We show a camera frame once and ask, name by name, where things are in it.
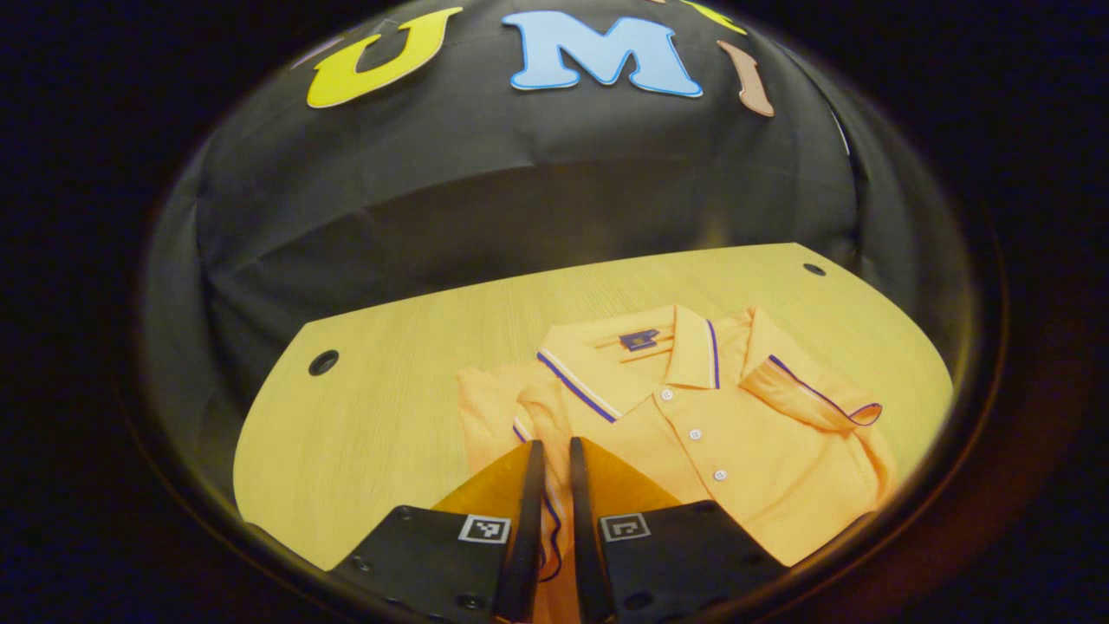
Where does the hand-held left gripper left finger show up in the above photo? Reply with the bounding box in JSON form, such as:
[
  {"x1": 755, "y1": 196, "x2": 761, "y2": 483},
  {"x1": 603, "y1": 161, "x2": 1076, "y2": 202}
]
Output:
[{"x1": 328, "y1": 439, "x2": 547, "y2": 624}]

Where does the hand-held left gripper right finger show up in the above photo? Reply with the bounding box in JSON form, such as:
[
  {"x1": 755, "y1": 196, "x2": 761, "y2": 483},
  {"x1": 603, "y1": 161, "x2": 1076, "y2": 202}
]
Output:
[{"x1": 567, "y1": 436, "x2": 789, "y2": 624}]

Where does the orange T-shirt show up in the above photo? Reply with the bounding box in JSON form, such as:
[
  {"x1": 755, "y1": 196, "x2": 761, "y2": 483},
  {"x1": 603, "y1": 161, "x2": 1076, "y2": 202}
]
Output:
[{"x1": 455, "y1": 303, "x2": 898, "y2": 624}]

